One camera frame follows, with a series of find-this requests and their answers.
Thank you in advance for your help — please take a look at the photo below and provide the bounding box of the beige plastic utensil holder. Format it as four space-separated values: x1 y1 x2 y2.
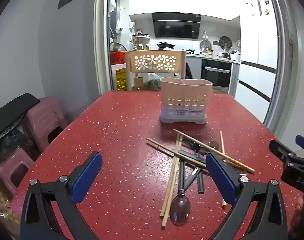
159 77 213 125

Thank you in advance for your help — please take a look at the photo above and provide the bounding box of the round metal strainer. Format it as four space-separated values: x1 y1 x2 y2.
200 39 212 53

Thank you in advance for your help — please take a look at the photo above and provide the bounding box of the woven straw basket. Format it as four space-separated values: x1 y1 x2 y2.
0 177 21 230

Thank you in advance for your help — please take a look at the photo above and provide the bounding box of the black range hood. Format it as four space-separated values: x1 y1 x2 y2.
151 12 202 40

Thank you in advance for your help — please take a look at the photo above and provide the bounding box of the wooden chopstick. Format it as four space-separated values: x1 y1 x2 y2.
173 129 255 173
162 135 184 228
160 133 180 218
219 131 227 209
146 137 207 167

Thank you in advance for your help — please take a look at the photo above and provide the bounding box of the dark metal spoon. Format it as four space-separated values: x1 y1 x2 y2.
170 155 192 227

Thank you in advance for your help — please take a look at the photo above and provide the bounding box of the pink plastic stool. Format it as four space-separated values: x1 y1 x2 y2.
0 147 35 189
26 97 69 153

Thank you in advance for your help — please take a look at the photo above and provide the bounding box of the spice rack with jars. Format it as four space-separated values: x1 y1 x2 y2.
131 32 151 51

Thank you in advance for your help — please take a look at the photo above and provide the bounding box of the beige flower-cutout storage trolley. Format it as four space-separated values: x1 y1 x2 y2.
124 50 187 92

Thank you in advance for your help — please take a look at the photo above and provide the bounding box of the bag of green vegetables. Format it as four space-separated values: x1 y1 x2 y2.
144 72 162 90

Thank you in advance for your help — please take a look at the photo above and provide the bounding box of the dark wall panel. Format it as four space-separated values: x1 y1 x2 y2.
58 0 75 10

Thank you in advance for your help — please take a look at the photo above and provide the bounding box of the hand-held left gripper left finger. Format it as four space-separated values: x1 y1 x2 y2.
20 151 103 240

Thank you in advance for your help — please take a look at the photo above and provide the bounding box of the round dark divided tray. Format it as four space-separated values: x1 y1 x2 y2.
218 36 233 49

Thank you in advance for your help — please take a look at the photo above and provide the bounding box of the red plastic basket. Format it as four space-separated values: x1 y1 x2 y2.
110 51 126 65

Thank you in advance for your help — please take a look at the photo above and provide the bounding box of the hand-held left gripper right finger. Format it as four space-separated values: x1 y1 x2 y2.
205 152 288 240

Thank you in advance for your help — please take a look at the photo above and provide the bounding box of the black plastic bag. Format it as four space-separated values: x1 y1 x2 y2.
185 62 194 80

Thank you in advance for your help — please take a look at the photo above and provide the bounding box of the black built-in oven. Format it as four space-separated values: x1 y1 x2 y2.
200 59 233 88

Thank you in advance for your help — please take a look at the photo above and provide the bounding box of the clear spoon with dark handle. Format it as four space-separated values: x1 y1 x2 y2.
183 167 203 190
178 149 207 167

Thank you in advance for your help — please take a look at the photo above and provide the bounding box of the yellow oil bottle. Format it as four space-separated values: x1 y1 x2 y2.
115 67 128 91

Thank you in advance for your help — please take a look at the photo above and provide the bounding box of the grey sliding door frame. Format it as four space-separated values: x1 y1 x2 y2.
93 0 304 145

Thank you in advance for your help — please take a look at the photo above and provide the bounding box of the white fridge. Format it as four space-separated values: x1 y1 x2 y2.
233 0 280 124

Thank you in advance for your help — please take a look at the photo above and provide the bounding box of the black wok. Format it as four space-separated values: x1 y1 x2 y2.
156 41 175 50

